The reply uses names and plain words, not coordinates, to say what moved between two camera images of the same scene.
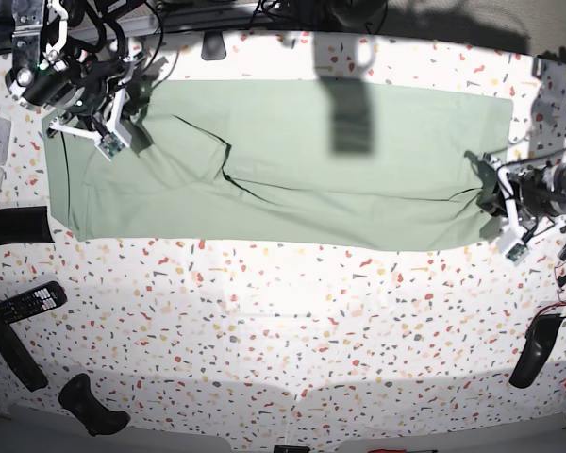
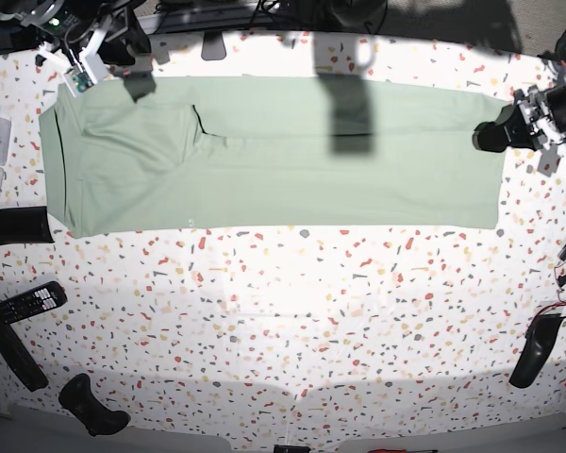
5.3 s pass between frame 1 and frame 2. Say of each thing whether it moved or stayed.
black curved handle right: stayed
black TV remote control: stayed
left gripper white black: moved
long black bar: stayed
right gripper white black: moved
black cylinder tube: stayed
